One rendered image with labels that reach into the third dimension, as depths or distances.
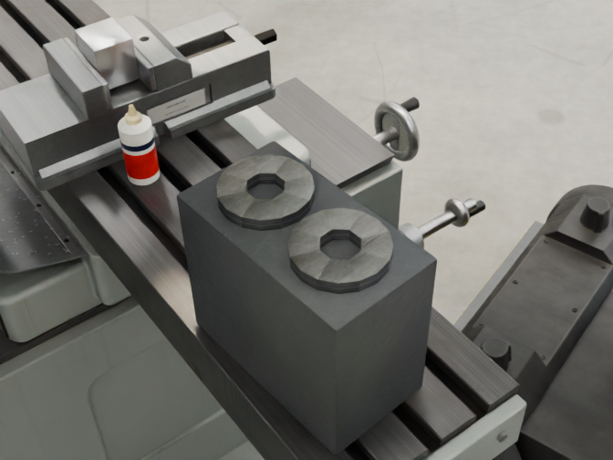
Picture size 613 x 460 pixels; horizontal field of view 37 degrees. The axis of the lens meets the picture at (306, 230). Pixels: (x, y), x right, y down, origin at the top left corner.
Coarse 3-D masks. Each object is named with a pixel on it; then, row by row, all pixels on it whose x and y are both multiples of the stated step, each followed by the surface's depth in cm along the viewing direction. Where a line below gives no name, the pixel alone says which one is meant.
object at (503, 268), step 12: (528, 228) 179; (540, 228) 179; (528, 240) 177; (516, 252) 174; (504, 264) 172; (492, 276) 170; (492, 288) 168; (480, 300) 166; (468, 312) 164; (456, 324) 162
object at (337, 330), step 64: (192, 192) 85; (256, 192) 85; (320, 192) 85; (192, 256) 89; (256, 256) 79; (320, 256) 77; (384, 256) 77; (256, 320) 85; (320, 320) 74; (384, 320) 78; (320, 384) 80; (384, 384) 85
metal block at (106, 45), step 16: (80, 32) 114; (96, 32) 114; (112, 32) 114; (80, 48) 116; (96, 48) 111; (112, 48) 112; (128, 48) 114; (96, 64) 112; (112, 64) 114; (128, 64) 115; (112, 80) 115; (128, 80) 116
